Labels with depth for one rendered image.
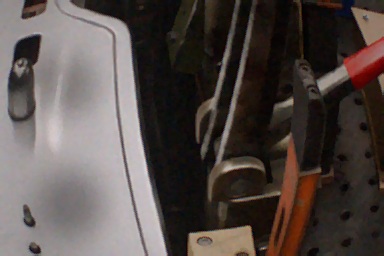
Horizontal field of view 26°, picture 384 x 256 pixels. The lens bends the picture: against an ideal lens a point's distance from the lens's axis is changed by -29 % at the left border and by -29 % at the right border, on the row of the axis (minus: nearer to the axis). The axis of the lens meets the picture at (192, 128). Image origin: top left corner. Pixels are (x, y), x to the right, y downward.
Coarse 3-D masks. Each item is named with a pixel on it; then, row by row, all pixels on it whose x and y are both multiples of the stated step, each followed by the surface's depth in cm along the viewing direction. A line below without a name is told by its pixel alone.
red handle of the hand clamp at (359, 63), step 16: (368, 48) 56; (352, 64) 57; (368, 64) 56; (320, 80) 58; (336, 80) 57; (352, 80) 57; (368, 80) 57; (336, 96) 58; (288, 112) 58; (272, 128) 59; (288, 128) 59; (272, 144) 59
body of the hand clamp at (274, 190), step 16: (288, 144) 62; (272, 160) 61; (208, 176) 64; (272, 176) 60; (272, 192) 59; (320, 192) 61; (208, 208) 65; (224, 208) 60; (240, 208) 59; (256, 208) 60; (272, 208) 60; (208, 224) 65; (224, 224) 61; (240, 224) 61; (256, 224) 61; (272, 224) 61; (256, 240) 62; (304, 240) 64
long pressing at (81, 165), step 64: (0, 0) 86; (64, 0) 83; (0, 64) 76; (64, 64) 76; (128, 64) 75; (0, 128) 70; (64, 128) 70; (128, 128) 70; (0, 192) 65; (64, 192) 66; (128, 192) 66
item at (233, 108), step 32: (256, 0) 51; (288, 0) 51; (256, 32) 52; (288, 32) 53; (224, 64) 58; (256, 64) 54; (224, 96) 59; (256, 96) 56; (224, 128) 61; (256, 128) 57; (224, 160) 58
